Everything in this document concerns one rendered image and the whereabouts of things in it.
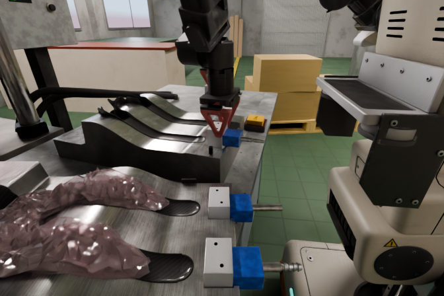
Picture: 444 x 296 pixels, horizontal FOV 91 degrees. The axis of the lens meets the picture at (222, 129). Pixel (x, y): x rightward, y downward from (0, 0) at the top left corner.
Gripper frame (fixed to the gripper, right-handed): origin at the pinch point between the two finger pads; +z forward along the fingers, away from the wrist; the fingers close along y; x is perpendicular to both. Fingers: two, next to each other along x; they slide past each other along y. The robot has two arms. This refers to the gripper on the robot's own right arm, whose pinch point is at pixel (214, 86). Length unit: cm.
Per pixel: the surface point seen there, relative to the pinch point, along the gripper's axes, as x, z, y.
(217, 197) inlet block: 16.4, 7.3, 46.7
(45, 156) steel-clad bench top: -41, 14, 37
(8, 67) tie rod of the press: -61, -9, 26
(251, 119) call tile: 14.1, 11.7, -0.2
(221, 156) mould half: 13.3, 6.4, 34.9
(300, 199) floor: 43, 96, -60
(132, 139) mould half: -10.1, 5.5, 34.5
